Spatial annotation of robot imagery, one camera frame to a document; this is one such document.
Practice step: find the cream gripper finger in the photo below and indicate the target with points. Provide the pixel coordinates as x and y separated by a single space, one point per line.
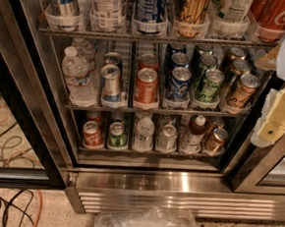
270 126
268 60

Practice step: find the red coke can front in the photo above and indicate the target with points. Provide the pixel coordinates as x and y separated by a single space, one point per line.
92 134

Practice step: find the gold soda can front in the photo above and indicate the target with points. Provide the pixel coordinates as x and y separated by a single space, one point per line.
242 90

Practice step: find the right glass fridge door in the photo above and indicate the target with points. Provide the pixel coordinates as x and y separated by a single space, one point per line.
256 168

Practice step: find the glass fridge door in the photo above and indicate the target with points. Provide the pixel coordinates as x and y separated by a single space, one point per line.
256 168
31 83

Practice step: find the green soda can front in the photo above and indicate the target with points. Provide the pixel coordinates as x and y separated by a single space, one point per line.
210 84

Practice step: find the green soda can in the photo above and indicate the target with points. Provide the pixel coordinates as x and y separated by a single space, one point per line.
116 135
210 84

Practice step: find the gold tall can top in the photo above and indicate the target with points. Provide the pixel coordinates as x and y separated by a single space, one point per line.
189 15

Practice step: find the blue soda can front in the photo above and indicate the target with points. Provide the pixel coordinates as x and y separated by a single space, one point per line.
178 84

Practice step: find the brown tea bottle bottom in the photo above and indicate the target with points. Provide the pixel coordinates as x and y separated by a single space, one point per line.
190 140

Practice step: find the silver soda can bottom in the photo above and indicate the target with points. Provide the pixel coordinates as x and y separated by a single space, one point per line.
167 138

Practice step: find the orange soda can behind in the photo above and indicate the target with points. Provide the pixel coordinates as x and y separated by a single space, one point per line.
149 61

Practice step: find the orange soda can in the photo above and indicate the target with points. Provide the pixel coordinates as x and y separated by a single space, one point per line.
146 86
149 61

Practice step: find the orange soda can front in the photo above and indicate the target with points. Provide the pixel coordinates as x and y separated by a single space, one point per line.
146 86

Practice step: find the blue white can top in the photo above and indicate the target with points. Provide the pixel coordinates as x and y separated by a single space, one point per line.
149 15

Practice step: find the clear water bottle bottom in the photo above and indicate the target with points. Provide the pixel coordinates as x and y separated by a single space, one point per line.
144 135

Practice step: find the green soda can bottom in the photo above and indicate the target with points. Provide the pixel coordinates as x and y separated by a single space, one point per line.
116 135

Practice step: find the steel fridge base grille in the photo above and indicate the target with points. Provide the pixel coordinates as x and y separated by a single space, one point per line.
205 196

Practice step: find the left glass fridge door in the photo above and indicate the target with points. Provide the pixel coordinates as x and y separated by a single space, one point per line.
31 83

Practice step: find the red coca-cola bottle top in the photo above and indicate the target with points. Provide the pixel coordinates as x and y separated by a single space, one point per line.
267 20

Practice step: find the clear plastic bag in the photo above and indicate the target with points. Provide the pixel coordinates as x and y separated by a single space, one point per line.
150 217

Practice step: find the large water bottle middle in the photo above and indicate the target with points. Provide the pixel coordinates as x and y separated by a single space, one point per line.
76 71

